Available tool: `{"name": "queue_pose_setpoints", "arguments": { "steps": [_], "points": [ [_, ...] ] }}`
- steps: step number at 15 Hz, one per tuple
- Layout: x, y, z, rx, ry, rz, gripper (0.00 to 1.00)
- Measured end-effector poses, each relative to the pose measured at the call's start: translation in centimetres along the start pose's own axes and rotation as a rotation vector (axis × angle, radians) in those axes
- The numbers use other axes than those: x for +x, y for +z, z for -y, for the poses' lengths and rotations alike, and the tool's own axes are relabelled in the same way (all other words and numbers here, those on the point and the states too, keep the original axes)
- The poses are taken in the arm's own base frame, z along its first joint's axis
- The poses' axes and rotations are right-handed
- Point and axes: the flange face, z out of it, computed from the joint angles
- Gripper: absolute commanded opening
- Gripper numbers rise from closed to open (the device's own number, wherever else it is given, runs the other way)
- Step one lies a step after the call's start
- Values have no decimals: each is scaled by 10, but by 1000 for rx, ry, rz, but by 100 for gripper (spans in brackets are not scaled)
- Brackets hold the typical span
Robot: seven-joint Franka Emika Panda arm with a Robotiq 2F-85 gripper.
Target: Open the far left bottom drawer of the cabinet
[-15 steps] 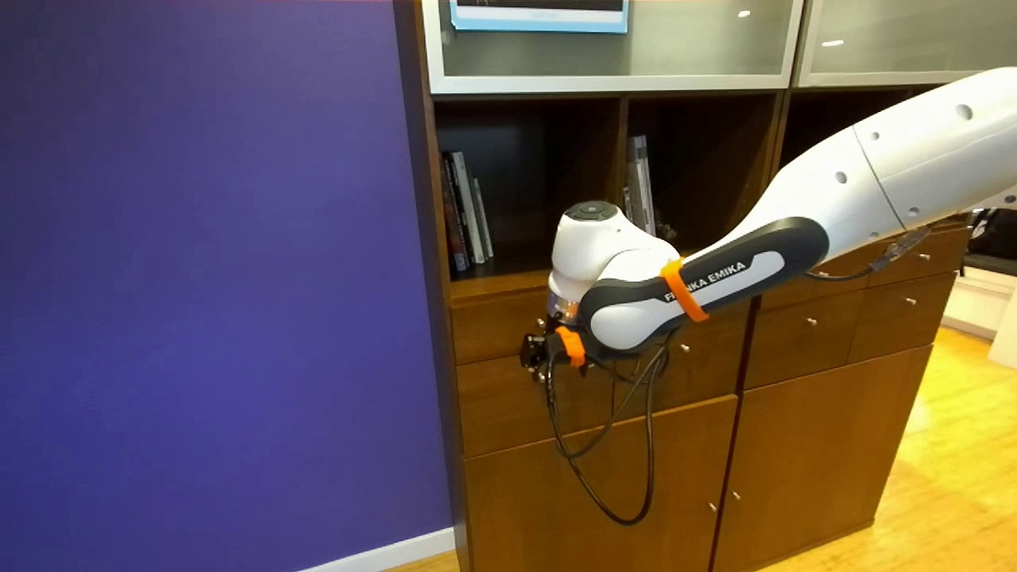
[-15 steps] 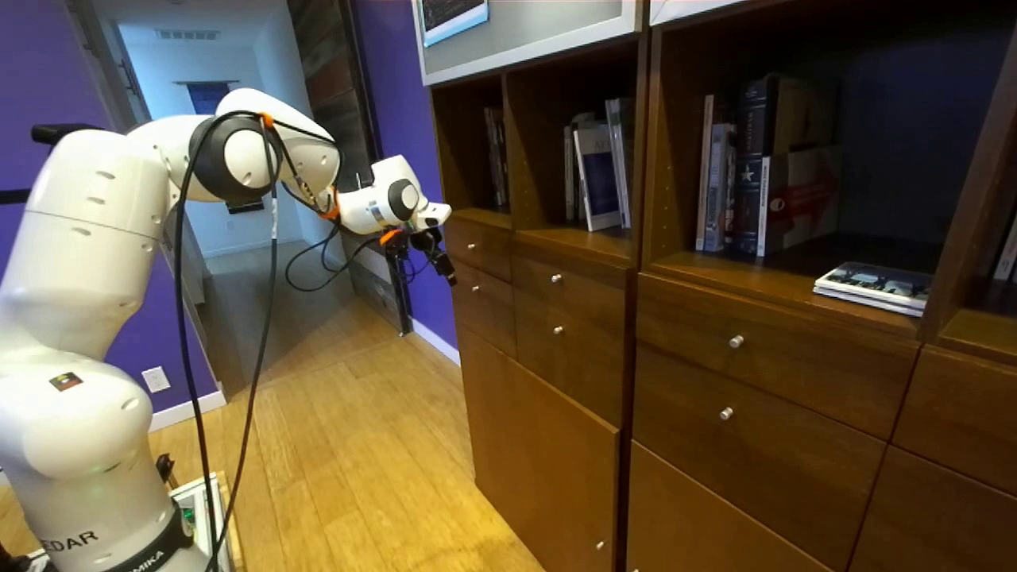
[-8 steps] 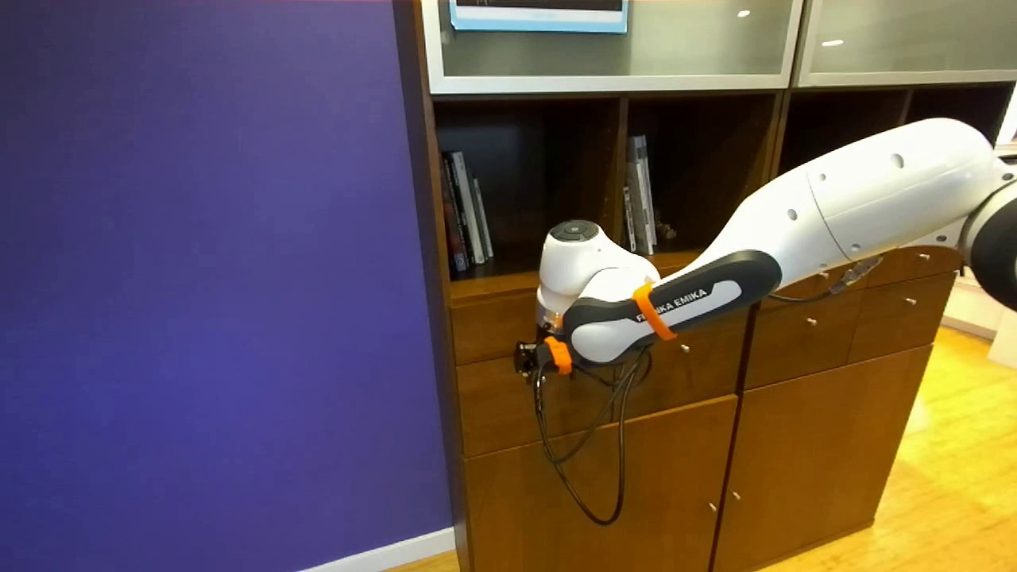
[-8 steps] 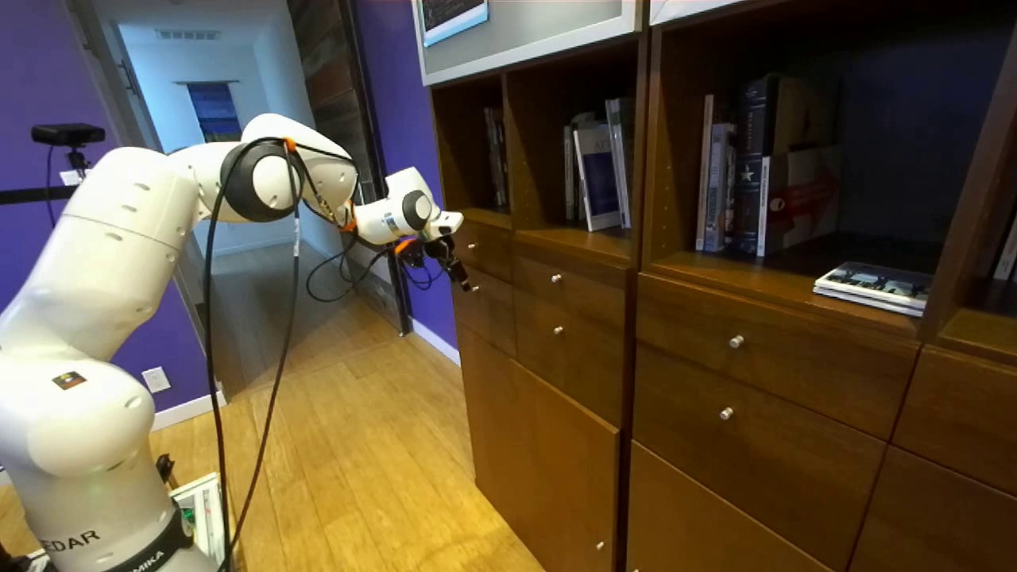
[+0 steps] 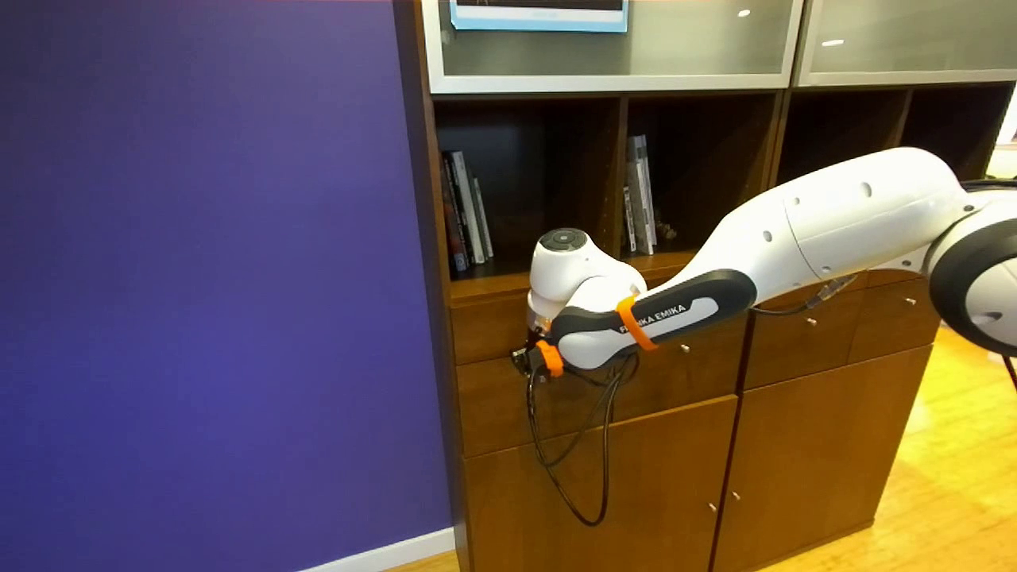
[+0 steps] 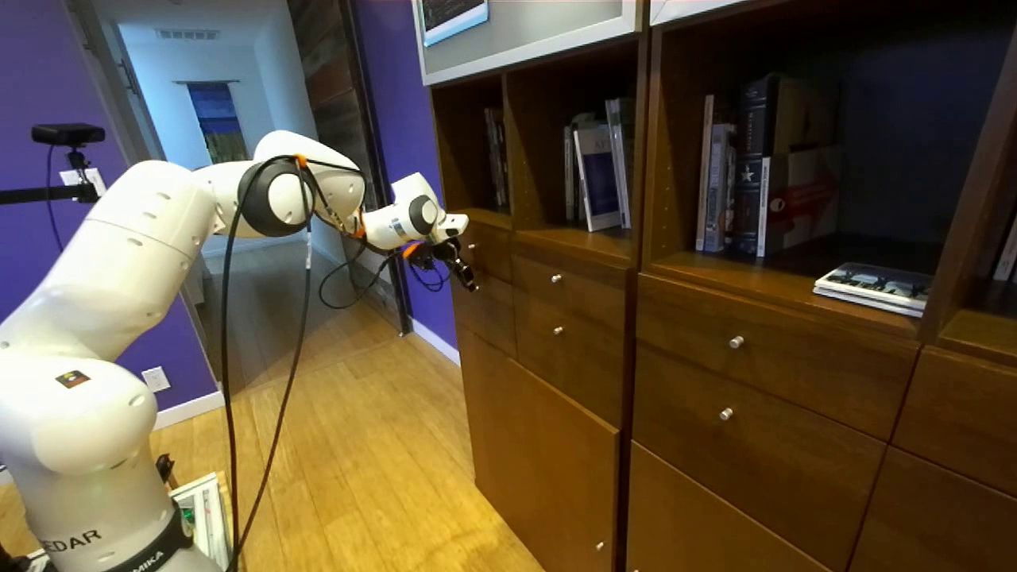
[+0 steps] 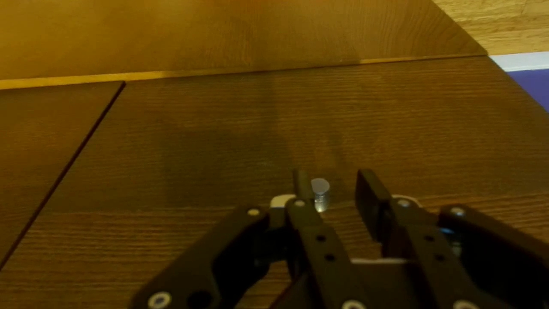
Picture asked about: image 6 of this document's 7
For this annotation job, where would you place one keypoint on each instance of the wide deep wooden drawer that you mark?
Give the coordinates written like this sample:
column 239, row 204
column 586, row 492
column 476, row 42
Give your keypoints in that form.
column 762, row 448

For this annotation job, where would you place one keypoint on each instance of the white framed wall picture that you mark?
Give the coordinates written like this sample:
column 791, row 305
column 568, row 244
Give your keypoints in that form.
column 451, row 19

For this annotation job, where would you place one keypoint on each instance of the small silver drawer knob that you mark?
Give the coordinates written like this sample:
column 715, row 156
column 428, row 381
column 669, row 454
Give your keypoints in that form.
column 725, row 410
column 558, row 329
column 736, row 343
column 555, row 278

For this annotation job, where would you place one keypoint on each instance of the small silver door knob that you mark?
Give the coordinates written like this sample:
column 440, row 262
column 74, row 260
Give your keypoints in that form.
column 598, row 545

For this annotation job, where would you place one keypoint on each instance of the flat lying white book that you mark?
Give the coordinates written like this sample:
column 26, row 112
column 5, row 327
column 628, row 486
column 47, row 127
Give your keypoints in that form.
column 875, row 288

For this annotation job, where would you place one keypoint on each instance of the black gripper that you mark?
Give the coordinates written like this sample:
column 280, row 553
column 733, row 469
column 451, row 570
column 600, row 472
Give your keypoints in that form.
column 445, row 252

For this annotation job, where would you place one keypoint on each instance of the medium deep wooden drawer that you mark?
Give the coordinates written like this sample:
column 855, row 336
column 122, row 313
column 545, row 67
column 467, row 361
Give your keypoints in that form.
column 574, row 353

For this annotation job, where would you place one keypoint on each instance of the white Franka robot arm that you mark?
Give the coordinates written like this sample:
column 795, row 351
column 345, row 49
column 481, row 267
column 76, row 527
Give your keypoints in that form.
column 127, row 275

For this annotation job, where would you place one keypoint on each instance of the white wall outlet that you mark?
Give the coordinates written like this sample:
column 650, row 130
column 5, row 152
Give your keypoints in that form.
column 155, row 381

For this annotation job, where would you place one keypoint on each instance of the grey upright book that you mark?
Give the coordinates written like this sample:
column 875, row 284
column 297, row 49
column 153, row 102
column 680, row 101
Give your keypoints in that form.
column 722, row 193

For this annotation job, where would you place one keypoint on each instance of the dark upright book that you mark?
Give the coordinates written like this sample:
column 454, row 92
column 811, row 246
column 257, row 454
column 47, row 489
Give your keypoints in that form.
column 495, row 162

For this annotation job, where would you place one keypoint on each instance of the tall black upright book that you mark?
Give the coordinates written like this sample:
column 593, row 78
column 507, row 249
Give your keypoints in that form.
column 753, row 162

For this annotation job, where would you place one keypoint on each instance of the white box with green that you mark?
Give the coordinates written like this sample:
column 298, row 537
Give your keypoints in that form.
column 208, row 520

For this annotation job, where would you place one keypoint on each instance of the upright books middle shelf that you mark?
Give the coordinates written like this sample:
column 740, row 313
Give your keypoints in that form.
column 798, row 202

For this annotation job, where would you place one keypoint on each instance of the small black clamp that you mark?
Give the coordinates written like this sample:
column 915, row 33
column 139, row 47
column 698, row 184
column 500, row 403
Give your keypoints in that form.
column 167, row 469

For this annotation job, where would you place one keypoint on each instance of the blue hallway wall art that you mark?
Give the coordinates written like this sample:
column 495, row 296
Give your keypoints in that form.
column 217, row 116

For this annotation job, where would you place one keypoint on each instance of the white upright books at edge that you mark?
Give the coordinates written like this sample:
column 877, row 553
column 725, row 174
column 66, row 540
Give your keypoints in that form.
column 1006, row 252

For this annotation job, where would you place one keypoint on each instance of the thin white upright book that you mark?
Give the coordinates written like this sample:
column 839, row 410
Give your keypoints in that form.
column 703, row 175

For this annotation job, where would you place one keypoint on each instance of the brown wooden wall cabinet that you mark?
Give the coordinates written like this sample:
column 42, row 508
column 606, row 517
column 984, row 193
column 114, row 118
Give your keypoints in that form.
column 740, row 371

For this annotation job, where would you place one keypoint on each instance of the narrow shallow wooden drawer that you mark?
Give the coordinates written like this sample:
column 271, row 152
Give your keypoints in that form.
column 484, row 249

